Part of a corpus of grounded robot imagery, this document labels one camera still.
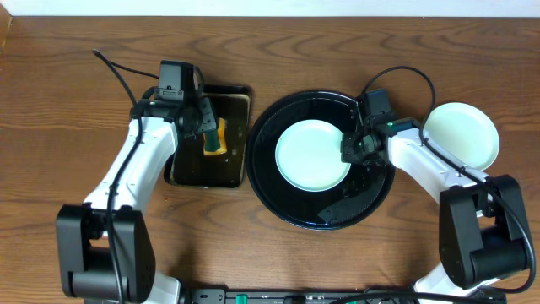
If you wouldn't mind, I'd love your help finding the round black serving tray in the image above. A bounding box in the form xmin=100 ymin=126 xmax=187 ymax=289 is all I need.
xmin=246 ymin=90 xmax=396 ymax=231

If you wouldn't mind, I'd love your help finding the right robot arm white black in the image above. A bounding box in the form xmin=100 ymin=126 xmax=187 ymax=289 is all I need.
xmin=340 ymin=118 xmax=537 ymax=303

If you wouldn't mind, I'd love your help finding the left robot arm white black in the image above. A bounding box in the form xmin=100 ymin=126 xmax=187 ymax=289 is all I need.
xmin=56 ymin=97 xmax=220 ymax=303

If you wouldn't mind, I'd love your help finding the black rectangular water tray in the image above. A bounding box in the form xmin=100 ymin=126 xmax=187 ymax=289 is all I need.
xmin=164 ymin=84 xmax=251 ymax=188

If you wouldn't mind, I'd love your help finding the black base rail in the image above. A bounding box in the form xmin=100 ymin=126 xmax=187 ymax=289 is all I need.
xmin=178 ymin=289 xmax=507 ymax=304

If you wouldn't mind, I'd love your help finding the yellow sponge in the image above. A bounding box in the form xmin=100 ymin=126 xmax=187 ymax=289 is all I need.
xmin=203 ymin=118 xmax=227 ymax=156

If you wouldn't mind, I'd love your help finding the light blue plate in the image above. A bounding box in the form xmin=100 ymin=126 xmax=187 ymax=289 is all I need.
xmin=424 ymin=102 xmax=500 ymax=171
xmin=274 ymin=119 xmax=351 ymax=193

